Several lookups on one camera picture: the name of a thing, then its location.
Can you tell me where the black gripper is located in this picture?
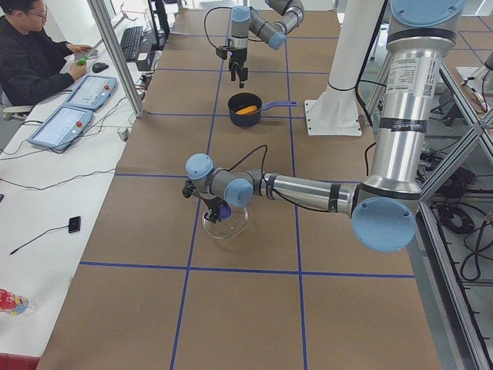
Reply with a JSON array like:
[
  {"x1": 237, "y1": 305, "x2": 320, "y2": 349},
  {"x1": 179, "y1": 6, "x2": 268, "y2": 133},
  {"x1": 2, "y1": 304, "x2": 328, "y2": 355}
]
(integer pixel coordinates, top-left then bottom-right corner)
[
  {"x1": 229, "y1": 48, "x2": 247, "y2": 89},
  {"x1": 202, "y1": 197, "x2": 227, "y2": 224}
]

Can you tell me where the yellow corn cob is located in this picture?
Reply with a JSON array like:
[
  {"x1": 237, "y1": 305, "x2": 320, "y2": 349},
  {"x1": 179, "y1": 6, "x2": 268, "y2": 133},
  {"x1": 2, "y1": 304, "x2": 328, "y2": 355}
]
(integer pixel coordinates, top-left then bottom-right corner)
[{"x1": 236, "y1": 105, "x2": 259, "y2": 116}]

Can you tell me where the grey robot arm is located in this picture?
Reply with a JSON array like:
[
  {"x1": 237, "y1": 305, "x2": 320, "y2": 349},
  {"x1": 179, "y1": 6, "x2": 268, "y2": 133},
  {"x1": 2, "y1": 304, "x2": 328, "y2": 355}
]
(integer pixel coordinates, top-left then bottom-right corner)
[
  {"x1": 183, "y1": 1, "x2": 464, "y2": 252},
  {"x1": 216, "y1": 0, "x2": 304, "y2": 89}
]

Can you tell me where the black keyboard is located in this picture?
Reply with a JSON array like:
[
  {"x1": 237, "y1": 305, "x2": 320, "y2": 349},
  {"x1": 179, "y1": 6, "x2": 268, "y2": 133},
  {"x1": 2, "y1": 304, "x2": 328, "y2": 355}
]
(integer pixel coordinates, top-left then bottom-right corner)
[{"x1": 120, "y1": 26, "x2": 143, "y2": 62}]

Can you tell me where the small black phone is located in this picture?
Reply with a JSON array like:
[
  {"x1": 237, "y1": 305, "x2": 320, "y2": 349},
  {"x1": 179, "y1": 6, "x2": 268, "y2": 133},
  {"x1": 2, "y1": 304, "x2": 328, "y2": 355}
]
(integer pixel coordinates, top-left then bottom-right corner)
[{"x1": 68, "y1": 216, "x2": 82, "y2": 234}]

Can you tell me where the black computer mouse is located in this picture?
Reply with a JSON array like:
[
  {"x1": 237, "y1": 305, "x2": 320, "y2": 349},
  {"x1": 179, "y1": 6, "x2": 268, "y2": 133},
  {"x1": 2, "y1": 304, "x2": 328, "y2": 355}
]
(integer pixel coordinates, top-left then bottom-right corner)
[{"x1": 92, "y1": 62, "x2": 109, "y2": 73}]

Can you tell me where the upper teach pendant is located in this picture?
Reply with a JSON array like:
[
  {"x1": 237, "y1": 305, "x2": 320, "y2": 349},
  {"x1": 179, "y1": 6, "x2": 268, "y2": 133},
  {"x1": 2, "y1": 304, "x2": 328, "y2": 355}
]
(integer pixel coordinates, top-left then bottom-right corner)
[{"x1": 64, "y1": 75, "x2": 117, "y2": 112}]

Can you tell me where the teach pendant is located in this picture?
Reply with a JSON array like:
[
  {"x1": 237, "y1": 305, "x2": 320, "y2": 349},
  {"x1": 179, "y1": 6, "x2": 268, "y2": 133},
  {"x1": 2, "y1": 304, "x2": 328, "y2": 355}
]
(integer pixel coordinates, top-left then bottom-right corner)
[
  {"x1": 64, "y1": 75, "x2": 117, "y2": 112},
  {"x1": 28, "y1": 106, "x2": 94, "y2": 153}
]

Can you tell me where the lower teach pendant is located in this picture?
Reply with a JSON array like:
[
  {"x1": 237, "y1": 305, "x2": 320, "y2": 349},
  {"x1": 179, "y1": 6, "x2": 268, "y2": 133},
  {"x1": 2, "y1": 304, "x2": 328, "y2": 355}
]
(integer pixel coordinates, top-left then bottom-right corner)
[{"x1": 28, "y1": 106, "x2": 94, "y2": 153}]

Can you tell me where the seated person black jacket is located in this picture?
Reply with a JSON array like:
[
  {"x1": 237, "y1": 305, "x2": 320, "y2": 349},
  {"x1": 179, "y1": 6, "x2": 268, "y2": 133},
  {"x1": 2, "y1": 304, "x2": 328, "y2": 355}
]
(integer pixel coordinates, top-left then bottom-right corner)
[{"x1": 1, "y1": 1, "x2": 92, "y2": 106}]

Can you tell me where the red drink bottle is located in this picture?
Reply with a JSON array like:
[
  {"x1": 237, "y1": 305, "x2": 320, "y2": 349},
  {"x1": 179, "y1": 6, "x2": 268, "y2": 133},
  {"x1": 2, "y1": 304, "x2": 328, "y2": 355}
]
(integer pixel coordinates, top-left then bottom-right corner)
[{"x1": 0, "y1": 288, "x2": 38, "y2": 317}]

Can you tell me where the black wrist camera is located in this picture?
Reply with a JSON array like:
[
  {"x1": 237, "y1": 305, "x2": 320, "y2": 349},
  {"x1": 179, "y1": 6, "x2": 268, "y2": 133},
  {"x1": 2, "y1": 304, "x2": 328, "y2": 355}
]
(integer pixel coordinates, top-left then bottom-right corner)
[
  {"x1": 215, "y1": 45, "x2": 231, "y2": 60},
  {"x1": 182, "y1": 179, "x2": 197, "y2": 199}
]

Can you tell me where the dark blue pot purple handle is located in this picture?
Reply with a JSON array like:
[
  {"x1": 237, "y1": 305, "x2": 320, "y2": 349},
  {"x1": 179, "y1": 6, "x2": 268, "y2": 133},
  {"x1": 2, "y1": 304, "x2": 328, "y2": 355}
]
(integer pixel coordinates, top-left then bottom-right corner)
[{"x1": 227, "y1": 92, "x2": 298, "y2": 128}]

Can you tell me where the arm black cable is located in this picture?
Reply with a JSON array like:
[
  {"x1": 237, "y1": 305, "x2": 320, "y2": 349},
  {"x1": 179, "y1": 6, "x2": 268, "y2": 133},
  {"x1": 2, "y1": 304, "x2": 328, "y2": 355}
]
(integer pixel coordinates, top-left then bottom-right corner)
[
  {"x1": 229, "y1": 144, "x2": 355, "y2": 214},
  {"x1": 203, "y1": 5, "x2": 234, "y2": 51}
]

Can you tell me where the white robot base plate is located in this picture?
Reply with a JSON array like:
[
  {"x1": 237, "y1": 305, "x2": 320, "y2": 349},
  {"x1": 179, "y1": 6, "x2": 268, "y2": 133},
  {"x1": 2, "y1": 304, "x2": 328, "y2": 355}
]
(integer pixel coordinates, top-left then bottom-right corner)
[{"x1": 304, "y1": 98, "x2": 362, "y2": 136}]

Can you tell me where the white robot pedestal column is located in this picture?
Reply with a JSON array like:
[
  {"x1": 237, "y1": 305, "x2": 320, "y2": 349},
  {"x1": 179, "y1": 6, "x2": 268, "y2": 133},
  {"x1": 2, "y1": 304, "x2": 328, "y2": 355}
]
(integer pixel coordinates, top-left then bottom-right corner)
[{"x1": 326, "y1": 0, "x2": 387, "y2": 103}]

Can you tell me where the aluminium frame post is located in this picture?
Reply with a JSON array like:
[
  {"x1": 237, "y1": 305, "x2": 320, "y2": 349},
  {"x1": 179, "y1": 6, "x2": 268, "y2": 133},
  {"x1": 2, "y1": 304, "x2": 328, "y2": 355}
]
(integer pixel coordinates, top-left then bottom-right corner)
[{"x1": 87, "y1": 0, "x2": 144, "y2": 118}]

